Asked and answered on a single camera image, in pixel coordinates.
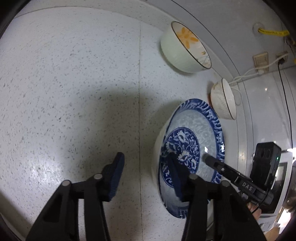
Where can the beige wall outlet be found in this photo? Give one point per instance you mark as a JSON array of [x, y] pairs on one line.
[[260, 60]]

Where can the blue floral bowl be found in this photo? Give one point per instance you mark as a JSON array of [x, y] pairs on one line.
[[196, 120]]

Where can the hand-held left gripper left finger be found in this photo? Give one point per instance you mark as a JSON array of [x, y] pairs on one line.
[[115, 176]]

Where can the white microwave oven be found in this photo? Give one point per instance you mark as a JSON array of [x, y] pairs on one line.
[[281, 171]]

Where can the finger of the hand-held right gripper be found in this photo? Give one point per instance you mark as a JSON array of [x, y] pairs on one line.
[[222, 168]]

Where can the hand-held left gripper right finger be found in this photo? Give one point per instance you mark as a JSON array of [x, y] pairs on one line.
[[177, 178]]

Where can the orange flower bowl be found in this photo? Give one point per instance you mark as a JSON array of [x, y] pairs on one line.
[[175, 53]]

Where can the small white bowl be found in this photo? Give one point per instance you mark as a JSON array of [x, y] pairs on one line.
[[219, 102]]

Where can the white wall grommet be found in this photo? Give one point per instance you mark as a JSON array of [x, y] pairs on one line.
[[256, 29]]

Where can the person's right hand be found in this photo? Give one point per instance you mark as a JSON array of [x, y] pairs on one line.
[[255, 214]]

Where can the white wall outlet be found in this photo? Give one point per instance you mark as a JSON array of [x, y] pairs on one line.
[[282, 58]]

